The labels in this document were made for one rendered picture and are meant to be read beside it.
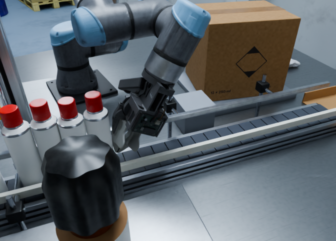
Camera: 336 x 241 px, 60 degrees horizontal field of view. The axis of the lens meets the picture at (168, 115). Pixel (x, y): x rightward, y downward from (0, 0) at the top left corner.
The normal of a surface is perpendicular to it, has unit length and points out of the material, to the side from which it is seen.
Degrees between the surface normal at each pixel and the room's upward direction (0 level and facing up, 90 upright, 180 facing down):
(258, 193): 0
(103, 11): 38
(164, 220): 0
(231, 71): 90
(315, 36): 90
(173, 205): 0
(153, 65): 64
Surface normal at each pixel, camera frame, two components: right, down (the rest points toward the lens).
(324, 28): -0.85, 0.29
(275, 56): 0.21, 0.55
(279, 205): 0.00, -0.83
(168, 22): -0.76, -0.18
